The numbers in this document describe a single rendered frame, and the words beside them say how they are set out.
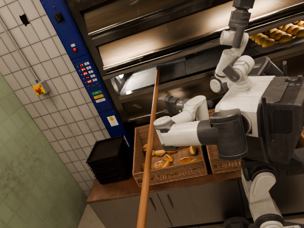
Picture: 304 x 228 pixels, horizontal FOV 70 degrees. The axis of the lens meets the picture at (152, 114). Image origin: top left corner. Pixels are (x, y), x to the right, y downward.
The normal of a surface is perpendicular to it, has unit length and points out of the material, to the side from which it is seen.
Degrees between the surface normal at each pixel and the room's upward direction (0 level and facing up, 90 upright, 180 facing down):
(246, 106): 42
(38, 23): 90
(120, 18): 70
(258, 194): 90
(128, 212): 90
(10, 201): 90
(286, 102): 0
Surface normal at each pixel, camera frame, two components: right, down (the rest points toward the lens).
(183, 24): -0.19, 0.19
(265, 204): -0.08, 0.51
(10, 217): 0.94, -0.24
